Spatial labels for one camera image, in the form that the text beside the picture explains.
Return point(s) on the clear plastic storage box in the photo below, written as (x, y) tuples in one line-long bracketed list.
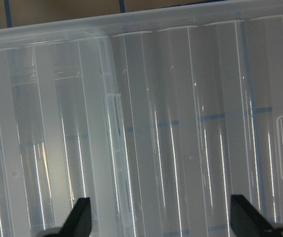
[(61, 134)]

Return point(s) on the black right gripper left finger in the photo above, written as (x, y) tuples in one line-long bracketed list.
[(79, 221)]

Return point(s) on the clear plastic box lid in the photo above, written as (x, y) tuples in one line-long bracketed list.
[(202, 105)]

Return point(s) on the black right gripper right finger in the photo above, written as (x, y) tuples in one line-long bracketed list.
[(246, 221)]

